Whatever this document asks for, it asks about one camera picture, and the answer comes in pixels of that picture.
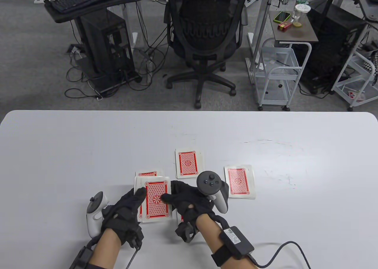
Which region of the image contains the person's left hand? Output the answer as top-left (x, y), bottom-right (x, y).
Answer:
top-left (100, 187), bottom-right (147, 249)

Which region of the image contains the person's right hand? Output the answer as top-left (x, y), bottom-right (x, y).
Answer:
top-left (161, 180), bottom-right (214, 243)

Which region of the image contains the stack of red-backed cards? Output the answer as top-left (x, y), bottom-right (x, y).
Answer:
top-left (134, 176), bottom-right (172, 223)

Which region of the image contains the card pile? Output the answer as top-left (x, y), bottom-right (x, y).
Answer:
top-left (175, 148), bottom-right (204, 179)
top-left (135, 170), bottom-right (164, 178)
top-left (224, 164), bottom-right (256, 200)

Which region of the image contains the person's left forearm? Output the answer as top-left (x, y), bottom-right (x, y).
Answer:
top-left (89, 229), bottom-right (122, 269)

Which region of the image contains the grey tracking controller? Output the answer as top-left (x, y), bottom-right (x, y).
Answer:
top-left (196, 171), bottom-right (229, 214)
top-left (86, 191), bottom-right (110, 238)

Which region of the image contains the black mesh office chair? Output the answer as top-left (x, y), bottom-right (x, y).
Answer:
top-left (164, 0), bottom-right (249, 109)

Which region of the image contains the black computer tower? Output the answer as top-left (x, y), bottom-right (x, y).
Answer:
top-left (298, 0), bottom-right (369, 95)
top-left (79, 9), bottom-right (137, 84)

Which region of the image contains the brown side table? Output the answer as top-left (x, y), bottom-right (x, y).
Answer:
top-left (268, 10), bottom-right (319, 43)

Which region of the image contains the green-cased phone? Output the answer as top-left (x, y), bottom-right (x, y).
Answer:
top-left (273, 11), bottom-right (291, 23)

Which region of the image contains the glass jar white lid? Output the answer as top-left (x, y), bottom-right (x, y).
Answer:
top-left (292, 4), bottom-right (311, 27)

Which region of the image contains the black white checkered cloth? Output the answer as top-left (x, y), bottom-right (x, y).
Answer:
top-left (362, 52), bottom-right (378, 76)

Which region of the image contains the black wrist module cable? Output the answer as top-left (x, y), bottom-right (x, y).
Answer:
top-left (248, 241), bottom-right (310, 269)
top-left (126, 247), bottom-right (139, 269)

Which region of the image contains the tangle of black floor cables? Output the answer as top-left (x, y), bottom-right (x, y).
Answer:
top-left (64, 43), bottom-right (166, 101)

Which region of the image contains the white wire cart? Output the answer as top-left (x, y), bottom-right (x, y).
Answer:
top-left (331, 28), bottom-right (378, 111)
top-left (253, 38), bottom-right (313, 112)

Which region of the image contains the silver metal post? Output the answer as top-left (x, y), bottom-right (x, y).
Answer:
top-left (246, 0), bottom-right (277, 85)

